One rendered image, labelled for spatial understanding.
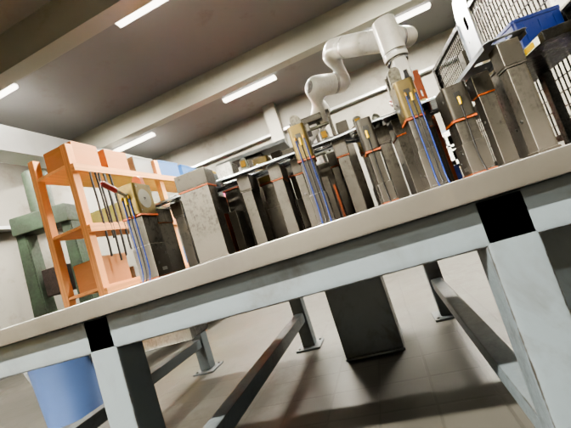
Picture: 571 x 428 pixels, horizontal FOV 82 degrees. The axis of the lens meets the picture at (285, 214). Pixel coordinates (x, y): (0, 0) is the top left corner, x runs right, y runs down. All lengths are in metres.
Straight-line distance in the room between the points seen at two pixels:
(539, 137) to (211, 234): 0.97
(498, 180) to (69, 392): 2.68
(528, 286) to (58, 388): 2.65
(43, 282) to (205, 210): 6.06
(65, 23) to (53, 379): 3.55
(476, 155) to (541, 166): 0.52
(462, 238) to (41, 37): 4.77
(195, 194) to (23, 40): 4.15
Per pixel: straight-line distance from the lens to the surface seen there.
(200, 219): 1.19
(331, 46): 1.62
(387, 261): 0.62
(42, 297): 7.02
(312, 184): 1.08
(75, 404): 2.84
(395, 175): 1.28
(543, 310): 0.68
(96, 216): 3.87
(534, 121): 1.00
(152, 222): 1.32
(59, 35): 4.77
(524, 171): 0.61
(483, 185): 0.59
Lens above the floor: 0.69
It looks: 5 degrees up
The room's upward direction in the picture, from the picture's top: 18 degrees counter-clockwise
